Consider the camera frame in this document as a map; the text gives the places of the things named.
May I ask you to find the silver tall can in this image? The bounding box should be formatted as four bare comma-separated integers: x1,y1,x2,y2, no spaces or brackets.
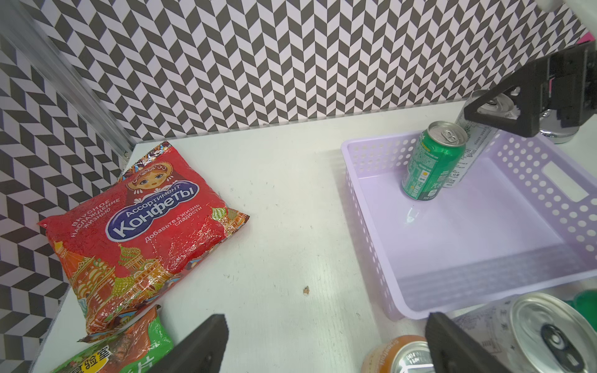
453,292,596,372

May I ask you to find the white patterned can back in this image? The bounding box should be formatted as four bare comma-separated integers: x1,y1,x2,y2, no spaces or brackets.
443,90,515,188

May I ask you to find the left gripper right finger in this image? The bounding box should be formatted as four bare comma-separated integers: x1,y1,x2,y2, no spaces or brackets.
424,312,510,373

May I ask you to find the lilac plastic basket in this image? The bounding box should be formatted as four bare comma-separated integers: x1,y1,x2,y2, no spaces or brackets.
341,132,596,320

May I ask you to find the green can back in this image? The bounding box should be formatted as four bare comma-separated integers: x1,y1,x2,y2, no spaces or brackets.
402,121,468,200

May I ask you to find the orange can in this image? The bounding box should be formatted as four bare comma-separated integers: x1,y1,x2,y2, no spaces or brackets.
361,335,435,373

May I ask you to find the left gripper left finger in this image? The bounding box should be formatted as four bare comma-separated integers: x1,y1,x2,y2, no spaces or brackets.
149,314,229,373

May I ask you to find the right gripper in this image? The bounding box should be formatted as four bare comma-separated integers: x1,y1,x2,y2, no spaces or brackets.
463,40,596,138

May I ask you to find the red candy bag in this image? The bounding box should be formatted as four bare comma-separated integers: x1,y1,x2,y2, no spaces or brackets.
40,142,249,343

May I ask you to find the green snack bag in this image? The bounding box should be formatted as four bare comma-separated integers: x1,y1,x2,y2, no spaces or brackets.
54,306,174,373

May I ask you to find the green can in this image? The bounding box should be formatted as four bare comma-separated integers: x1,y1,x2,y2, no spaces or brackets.
566,289,597,331
402,121,468,200

